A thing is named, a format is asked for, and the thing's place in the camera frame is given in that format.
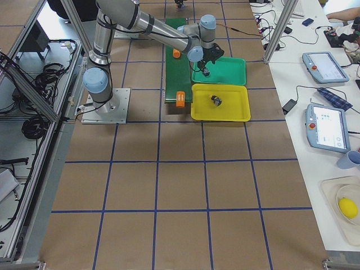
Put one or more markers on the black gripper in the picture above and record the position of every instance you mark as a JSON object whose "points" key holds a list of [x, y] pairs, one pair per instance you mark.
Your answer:
{"points": [[205, 57], [180, 3]]}

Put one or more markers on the green push button switch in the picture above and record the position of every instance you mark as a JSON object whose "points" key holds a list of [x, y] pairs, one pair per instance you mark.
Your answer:
{"points": [[205, 72]]}

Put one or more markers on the plain orange cylinder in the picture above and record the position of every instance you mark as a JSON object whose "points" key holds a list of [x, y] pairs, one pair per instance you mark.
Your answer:
{"points": [[176, 54]]}

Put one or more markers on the yellow push button switch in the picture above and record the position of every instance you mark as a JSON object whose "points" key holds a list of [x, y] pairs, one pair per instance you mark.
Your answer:
{"points": [[217, 101]]}

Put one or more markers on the orange cylinder with print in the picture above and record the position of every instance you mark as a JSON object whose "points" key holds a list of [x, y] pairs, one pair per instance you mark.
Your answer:
{"points": [[180, 99]]}

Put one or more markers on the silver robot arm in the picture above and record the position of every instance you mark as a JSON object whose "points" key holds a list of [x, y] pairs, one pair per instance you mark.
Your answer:
{"points": [[196, 41]]}

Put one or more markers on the green plastic tray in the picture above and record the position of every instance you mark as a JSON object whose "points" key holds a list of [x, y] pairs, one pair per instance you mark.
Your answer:
{"points": [[226, 70]]}

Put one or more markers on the green conveyor belt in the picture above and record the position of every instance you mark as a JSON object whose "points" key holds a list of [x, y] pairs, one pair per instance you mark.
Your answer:
{"points": [[177, 77]]}

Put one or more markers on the yellow plastic tray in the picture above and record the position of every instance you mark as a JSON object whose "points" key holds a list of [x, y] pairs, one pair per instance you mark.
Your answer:
{"points": [[234, 108]]}

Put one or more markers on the far teach pendant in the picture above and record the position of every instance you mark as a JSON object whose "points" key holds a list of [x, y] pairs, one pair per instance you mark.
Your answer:
{"points": [[323, 67]]}

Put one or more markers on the teach pendant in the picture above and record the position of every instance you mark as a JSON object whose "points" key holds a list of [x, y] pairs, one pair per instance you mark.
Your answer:
{"points": [[323, 67], [326, 128]]}

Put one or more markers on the blue checkered cloth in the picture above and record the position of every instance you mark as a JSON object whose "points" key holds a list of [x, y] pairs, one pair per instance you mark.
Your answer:
{"points": [[334, 99]]}

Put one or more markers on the near teach pendant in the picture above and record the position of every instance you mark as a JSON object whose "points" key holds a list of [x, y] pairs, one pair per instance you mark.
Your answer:
{"points": [[326, 128]]}

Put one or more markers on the blue mug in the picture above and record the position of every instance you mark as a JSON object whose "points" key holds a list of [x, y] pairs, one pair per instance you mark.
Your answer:
{"points": [[349, 160]]}

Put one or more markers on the white bowl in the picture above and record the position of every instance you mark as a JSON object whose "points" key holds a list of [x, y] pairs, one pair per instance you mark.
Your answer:
{"points": [[350, 191]]}

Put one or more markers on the yellow lemon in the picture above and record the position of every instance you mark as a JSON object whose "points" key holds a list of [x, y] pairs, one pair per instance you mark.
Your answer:
{"points": [[348, 207]]}

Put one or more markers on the beige tray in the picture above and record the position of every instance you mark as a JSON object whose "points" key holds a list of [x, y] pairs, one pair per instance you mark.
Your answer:
{"points": [[330, 188]]}

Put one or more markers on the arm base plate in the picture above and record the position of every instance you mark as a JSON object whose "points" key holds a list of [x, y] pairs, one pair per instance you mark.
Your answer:
{"points": [[123, 33], [113, 112]]}

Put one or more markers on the aluminium frame post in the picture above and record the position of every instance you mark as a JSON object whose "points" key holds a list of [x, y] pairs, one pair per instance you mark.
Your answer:
{"points": [[288, 9]]}

